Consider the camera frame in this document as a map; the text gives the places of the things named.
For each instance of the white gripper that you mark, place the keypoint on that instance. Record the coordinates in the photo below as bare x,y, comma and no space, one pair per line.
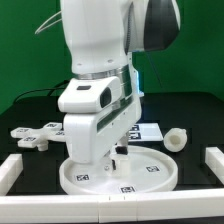
87,141

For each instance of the white left fence bar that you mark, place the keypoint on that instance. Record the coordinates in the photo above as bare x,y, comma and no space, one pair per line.
9,172

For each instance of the white right fence bar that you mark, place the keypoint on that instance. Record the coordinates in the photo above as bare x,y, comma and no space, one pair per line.
214,158

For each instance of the white round table top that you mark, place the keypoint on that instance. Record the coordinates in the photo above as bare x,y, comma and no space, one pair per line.
142,170

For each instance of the white cross table base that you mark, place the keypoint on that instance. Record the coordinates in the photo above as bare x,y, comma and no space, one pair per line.
31,138

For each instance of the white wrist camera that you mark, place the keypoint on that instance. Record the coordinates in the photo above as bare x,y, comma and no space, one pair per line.
89,96

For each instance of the white marker tag sheet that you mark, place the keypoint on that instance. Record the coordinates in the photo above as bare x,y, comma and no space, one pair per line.
145,132

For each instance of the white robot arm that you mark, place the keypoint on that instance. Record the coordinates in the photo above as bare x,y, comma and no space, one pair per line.
101,34

